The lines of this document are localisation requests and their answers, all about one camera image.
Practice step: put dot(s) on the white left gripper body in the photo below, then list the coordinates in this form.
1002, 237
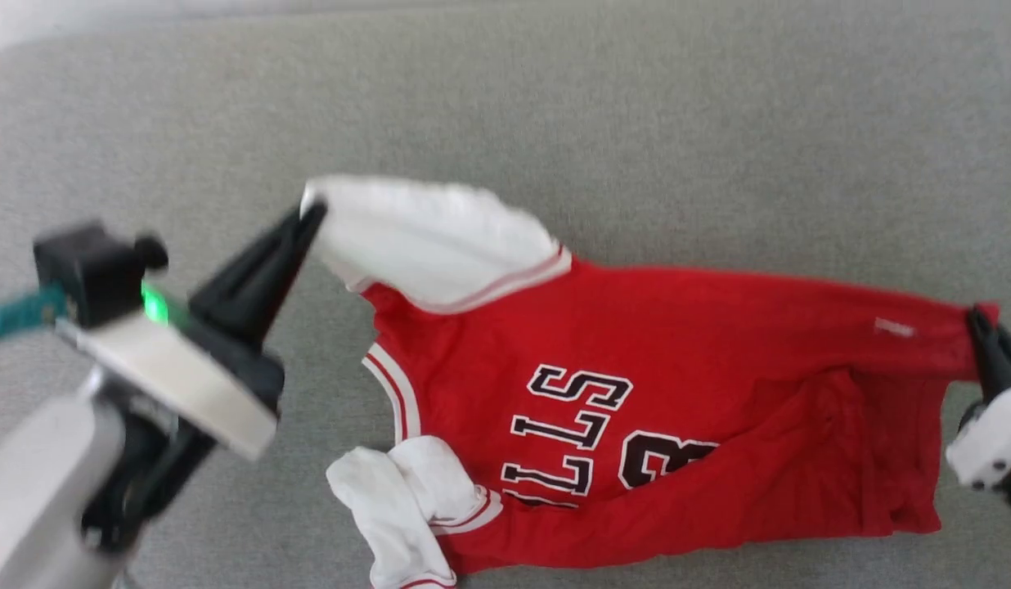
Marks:
170, 376

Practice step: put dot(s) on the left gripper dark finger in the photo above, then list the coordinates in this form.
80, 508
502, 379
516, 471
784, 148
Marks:
252, 286

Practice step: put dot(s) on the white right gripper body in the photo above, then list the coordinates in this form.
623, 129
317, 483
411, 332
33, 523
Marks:
1000, 442

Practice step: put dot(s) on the red jersey with white sleeves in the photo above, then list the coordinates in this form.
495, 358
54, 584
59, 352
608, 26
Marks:
718, 368

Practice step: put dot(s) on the grey fabric sofa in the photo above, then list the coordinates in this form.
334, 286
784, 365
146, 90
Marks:
636, 123

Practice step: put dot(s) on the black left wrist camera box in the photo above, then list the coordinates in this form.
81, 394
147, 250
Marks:
96, 270

